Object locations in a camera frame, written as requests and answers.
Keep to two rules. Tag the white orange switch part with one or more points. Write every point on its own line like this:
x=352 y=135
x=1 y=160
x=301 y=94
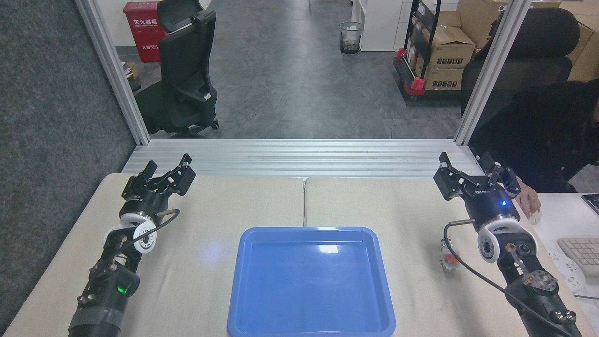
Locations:
x=450 y=260

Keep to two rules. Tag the flat cardboard box with print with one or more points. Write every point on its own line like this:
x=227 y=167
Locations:
x=442 y=78

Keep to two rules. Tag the person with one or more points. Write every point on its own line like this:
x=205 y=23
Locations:
x=543 y=131

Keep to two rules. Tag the small cardboard box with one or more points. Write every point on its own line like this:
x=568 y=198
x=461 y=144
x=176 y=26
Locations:
x=131 y=70

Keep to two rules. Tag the silver aluminium rail base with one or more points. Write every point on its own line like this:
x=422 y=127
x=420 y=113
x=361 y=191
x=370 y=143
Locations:
x=304 y=159

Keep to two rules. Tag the blue plastic tray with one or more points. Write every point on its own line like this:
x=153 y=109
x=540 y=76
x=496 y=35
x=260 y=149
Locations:
x=309 y=290

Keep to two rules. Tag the white cabinet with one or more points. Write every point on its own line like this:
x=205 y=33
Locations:
x=379 y=23

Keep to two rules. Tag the black office chair with headrest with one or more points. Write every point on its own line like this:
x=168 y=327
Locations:
x=187 y=70

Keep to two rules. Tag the white desk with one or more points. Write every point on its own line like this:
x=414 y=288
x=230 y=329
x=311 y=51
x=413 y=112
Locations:
x=568 y=220

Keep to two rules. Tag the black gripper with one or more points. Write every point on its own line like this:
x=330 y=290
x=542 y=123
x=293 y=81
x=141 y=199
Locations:
x=142 y=199
x=491 y=203

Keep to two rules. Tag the dark flat device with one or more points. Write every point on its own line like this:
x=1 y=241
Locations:
x=592 y=203

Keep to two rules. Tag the person's hand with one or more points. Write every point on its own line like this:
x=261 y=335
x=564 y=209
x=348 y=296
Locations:
x=529 y=199

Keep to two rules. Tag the white keyboard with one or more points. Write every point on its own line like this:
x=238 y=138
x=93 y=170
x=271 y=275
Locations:
x=582 y=255

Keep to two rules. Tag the cardboard box with open flap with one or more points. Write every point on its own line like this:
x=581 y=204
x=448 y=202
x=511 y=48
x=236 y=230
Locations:
x=447 y=47

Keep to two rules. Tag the red fire extinguisher box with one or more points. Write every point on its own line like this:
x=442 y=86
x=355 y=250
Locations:
x=142 y=32

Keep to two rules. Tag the black cart with red corners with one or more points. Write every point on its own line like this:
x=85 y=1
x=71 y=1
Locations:
x=414 y=79

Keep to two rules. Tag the silver aluminium post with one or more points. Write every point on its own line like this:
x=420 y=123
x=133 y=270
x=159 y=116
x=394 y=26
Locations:
x=491 y=75
x=117 y=79

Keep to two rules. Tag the black mesh office chair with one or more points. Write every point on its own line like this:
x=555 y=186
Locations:
x=538 y=51

